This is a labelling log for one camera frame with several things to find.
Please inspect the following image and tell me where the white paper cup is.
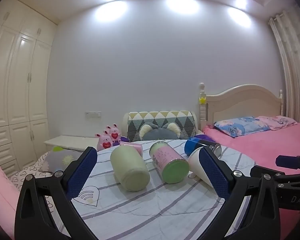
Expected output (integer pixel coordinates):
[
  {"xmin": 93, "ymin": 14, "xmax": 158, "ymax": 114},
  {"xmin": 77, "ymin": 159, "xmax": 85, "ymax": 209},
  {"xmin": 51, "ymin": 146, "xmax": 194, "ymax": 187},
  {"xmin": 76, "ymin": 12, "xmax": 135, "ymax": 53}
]
[{"xmin": 188, "ymin": 147, "xmax": 213, "ymax": 188}]

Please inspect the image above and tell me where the pink can green lid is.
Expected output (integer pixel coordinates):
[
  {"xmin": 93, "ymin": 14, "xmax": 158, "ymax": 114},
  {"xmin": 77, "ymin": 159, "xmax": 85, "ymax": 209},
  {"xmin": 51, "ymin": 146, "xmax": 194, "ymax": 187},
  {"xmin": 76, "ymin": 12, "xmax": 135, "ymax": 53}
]
[{"xmin": 149, "ymin": 141, "xmax": 190, "ymax": 184}]

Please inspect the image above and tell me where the pale green cup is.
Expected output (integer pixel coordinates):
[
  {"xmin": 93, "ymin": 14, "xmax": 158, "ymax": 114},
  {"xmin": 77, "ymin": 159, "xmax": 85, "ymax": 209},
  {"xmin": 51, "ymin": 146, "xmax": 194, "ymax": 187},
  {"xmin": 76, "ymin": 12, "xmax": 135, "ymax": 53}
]
[{"xmin": 110, "ymin": 146, "xmax": 150, "ymax": 192}]

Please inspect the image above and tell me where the small pink cup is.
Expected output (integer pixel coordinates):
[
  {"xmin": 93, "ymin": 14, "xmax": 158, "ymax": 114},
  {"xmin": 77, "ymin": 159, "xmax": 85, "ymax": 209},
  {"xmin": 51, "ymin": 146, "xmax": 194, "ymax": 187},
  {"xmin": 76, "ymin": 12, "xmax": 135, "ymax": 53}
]
[{"xmin": 119, "ymin": 141, "xmax": 144, "ymax": 157}]

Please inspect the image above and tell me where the heart pattern sheet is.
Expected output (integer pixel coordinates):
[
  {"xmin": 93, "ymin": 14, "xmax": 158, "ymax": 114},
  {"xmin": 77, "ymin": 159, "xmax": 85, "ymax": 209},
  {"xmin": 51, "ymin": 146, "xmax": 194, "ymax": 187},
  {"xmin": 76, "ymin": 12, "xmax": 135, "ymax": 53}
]
[{"xmin": 10, "ymin": 152, "xmax": 52, "ymax": 191}]

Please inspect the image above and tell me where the pink bed blanket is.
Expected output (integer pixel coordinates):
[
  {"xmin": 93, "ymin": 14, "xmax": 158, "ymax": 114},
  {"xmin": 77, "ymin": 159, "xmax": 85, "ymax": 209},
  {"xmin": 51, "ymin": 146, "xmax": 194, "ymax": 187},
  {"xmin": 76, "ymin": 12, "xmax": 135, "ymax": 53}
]
[{"xmin": 203, "ymin": 123, "xmax": 300, "ymax": 239}]

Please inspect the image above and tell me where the grey flower cushion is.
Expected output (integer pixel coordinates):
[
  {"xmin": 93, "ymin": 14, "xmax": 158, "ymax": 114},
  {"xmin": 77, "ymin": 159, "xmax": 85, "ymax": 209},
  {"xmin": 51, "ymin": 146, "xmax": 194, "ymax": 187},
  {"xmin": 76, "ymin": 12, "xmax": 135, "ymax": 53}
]
[{"xmin": 41, "ymin": 146, "xmax": 82, "ymax": 173}]

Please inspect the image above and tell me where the pink pillow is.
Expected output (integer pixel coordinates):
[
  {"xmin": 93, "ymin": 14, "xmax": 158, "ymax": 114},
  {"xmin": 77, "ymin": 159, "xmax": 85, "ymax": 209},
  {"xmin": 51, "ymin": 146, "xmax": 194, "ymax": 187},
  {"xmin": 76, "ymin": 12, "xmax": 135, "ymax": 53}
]
[{"xmin": 256, "ymin": 115, "xmax": 298, "ymax": 131}]

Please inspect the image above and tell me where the striped white quilt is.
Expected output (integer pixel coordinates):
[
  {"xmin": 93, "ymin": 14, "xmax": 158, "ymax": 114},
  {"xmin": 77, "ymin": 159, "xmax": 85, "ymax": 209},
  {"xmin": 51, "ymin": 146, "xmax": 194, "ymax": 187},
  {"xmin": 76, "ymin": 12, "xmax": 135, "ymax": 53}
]
[{"xmin": 51, "ymin": 139, "xmax": 257, "ymax": 240}]

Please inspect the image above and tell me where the blue cartoon pillow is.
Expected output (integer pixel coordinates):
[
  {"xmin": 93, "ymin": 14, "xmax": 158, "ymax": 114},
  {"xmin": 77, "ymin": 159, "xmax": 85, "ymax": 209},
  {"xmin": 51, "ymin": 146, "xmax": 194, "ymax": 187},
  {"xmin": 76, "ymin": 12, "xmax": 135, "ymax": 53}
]
[{"xmin": 214, "ymin": 116, "xmax": 270, "ymax": 138}]

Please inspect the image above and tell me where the white nightstand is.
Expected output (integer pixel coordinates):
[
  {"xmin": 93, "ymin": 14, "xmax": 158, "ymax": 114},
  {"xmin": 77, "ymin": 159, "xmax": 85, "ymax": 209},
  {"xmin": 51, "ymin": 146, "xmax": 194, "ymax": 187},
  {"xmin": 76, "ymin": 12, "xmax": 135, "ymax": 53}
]
[{"xmin": 44, "ymin": 135, "xmax": 98, "ymax": 152}]

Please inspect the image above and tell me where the cream wooden headboard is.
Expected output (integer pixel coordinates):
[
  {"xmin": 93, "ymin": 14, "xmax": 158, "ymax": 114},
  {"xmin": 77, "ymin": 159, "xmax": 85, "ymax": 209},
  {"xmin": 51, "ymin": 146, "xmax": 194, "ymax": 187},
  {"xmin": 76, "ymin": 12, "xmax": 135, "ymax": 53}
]
[{"xmin": 198, "ymin": 83, "xmax": 283, "ymax": 129}]

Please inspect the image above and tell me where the purple blanket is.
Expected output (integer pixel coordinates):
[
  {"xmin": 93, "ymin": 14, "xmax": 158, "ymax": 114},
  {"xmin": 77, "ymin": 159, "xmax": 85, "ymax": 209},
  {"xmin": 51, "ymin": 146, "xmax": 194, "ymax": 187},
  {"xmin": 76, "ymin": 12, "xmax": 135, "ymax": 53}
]
[{"xmin": 194, "ymin": 134, "xmax": 209, "ymax": 140}]

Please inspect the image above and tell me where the blue black metal can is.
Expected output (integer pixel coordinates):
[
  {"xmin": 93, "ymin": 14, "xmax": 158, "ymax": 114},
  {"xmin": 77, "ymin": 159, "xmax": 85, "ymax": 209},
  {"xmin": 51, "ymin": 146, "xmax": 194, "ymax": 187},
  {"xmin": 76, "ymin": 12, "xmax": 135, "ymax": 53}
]
[{"xmin": 184, "ymin": 137, "xmax": 222, "ymax": 157}]

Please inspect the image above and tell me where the pink bunny plush left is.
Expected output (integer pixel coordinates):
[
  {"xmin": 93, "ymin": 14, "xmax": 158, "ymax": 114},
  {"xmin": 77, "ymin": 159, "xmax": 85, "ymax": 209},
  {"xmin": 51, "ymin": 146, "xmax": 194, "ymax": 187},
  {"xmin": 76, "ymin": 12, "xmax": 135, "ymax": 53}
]
[{"xmin": 95, "ymin": 130, "xmax": 114, "ymax": 151}]

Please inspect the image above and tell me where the pink bunny plush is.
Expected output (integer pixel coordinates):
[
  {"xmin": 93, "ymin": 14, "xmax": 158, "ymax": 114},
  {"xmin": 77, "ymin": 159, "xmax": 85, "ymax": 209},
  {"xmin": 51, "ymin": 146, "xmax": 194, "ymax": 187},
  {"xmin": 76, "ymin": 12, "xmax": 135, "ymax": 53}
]
[
  {"xmin": 107, "ymin": 124, "xmax": 121, "ymax": 143},
  {"xmin": 95, "ymin": 130, "xmax": 114, "ymax": 151}
]

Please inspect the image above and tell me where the pink bunny plush right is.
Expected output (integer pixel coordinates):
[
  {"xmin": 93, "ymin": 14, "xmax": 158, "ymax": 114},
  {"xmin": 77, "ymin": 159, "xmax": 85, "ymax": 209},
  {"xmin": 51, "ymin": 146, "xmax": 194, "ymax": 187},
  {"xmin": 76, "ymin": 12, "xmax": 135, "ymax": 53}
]
[{"xmin": 107, "ymin": 124, "xmax": 121, "ymax": 143}]

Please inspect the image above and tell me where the triangle pattern quilted cushion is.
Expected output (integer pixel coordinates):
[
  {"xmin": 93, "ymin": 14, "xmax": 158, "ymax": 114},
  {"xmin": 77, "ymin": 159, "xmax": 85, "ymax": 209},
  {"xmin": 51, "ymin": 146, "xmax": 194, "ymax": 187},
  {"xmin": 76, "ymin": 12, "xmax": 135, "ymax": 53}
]
[{"xmin": 121, "ymin": 111, "xmax": 198, "ymax": 142}]

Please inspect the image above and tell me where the yellow star sticker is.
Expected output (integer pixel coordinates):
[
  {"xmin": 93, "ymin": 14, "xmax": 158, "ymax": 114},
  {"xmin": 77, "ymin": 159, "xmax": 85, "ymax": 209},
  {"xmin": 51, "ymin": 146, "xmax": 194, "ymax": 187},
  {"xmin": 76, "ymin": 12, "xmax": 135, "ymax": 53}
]
[{"xmin": 198, "ymin": 97, "xmax": 206, "ymax": 105}]

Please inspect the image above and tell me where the grey plush cat toy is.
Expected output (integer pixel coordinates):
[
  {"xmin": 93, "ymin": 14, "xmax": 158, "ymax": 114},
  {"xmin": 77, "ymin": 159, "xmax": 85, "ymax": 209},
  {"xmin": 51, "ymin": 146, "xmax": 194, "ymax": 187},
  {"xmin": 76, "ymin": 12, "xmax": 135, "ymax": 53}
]
[{"xmin": 139, "ymin": 122, "xmax": 181, "ymax": 140}]

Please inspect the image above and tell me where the white curtain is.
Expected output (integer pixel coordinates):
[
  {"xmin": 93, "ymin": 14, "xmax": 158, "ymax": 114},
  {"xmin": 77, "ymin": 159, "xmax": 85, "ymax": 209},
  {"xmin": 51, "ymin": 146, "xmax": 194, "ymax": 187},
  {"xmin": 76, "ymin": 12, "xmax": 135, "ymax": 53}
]
[{"xmin": 268, "ymin": 5, "xmax": 300, "ymax": 122}]

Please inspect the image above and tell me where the white wardrobe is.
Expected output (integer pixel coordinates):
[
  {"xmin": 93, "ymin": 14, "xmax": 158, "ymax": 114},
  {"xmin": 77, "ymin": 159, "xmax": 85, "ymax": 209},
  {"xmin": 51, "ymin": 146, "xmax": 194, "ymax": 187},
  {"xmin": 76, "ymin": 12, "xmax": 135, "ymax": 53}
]
[{"xmin": 0, "ymin": 0, "xmax": 57, "ymax": 176}]

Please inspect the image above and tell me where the wall outlet panel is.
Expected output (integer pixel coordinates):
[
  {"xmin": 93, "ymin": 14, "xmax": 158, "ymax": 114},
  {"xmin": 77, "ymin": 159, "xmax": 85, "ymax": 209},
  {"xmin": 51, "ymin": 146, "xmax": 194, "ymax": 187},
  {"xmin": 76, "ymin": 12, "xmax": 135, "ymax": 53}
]
[{"xmin": 85, "ymin": 111, "xmax": 101, "ymax": 118}]

